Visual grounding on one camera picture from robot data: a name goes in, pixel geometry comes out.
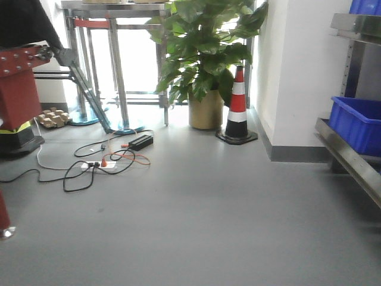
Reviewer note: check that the red white traffic cone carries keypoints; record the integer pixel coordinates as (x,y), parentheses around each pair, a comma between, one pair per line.
(236,131)

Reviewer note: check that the steel shelf rack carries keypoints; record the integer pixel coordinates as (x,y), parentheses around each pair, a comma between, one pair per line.
(361,80)

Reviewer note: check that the green potted plant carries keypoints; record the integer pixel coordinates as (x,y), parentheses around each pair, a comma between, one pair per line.
(203,39)

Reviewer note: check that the blue bin on rack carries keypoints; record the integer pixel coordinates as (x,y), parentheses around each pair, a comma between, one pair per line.
(357,122)

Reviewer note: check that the wooden blocks pile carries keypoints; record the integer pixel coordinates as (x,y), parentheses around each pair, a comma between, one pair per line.
(53,118)

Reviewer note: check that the white power strip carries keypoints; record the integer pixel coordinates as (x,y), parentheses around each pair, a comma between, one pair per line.
(107,165)

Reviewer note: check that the steel frame table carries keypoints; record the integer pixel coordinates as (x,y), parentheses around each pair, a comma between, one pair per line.
(117,66)

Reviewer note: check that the red machine stand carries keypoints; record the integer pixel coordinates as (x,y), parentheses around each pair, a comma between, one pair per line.
(19,99)

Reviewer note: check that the black power adapter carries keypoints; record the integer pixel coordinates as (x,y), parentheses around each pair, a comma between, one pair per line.
(141,142)

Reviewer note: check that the gold plant pot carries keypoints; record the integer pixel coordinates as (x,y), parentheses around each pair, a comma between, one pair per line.
(207,113)

